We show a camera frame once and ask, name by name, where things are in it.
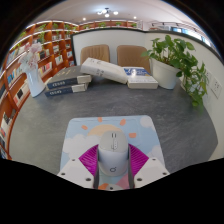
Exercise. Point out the white wall socket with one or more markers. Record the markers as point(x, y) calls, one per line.
point(216, 87)
point(207, 76)

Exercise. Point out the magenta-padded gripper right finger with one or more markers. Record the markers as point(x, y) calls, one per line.
point(151, 170)

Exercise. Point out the pastel sun cloud mouse pad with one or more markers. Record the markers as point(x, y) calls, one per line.
point(83, 136)

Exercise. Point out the multi-bulb ceiling lamp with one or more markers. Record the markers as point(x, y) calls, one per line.
point(106, 12)

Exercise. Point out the white vase with pink flowers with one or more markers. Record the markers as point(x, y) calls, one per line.
point(35, 83)

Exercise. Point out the tan upholstered chair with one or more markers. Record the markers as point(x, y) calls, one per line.
point(133, 56)
point(95, 53)

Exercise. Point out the thick dark hardcover book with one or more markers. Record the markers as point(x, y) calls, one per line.
point(66, 78)

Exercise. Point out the window with curtains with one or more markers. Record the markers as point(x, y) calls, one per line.
point(186, 32)

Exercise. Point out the white thick book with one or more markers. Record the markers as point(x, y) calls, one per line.
point(103, 70)

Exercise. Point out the orange wall shelf with plants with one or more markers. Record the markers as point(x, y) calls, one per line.
point(106, 24)

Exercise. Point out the green potted plant white pot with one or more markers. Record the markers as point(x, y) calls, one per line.
point(165, 75)

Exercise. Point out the thin dark hardcover book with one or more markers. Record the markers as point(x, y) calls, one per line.
point(63, 91)

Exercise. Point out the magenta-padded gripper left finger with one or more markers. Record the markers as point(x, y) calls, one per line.
point(75, 171)

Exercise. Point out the white computer mouse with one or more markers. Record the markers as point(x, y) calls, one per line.
point(113, 156)

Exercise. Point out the orange wooden bookshelf unit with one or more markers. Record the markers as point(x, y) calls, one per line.
point(16, 86)

